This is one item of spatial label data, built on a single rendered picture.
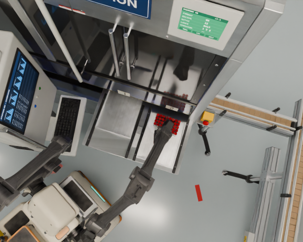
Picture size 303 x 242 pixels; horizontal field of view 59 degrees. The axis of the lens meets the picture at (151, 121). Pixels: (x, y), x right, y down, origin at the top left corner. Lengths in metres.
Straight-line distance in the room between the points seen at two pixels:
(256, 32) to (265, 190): 1.66
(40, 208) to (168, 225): 1.59
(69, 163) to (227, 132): 1.66
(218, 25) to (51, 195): 1.08
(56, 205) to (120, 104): 0.87
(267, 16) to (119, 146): 1.31
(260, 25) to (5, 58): 1.13
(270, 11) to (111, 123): 1.34
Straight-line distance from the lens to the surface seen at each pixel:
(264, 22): 0.93
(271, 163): 2.47
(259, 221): 2.39
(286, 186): 2.07
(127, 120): 1.92
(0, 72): 1.46
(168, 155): 1.88
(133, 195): 1.22
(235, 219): 2.91
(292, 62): 3.56
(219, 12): 0.90
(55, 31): 1.25
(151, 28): 1.07
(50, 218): 1.41
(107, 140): 1.90
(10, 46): 1.52
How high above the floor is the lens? 2.73
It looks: 75 degrees down
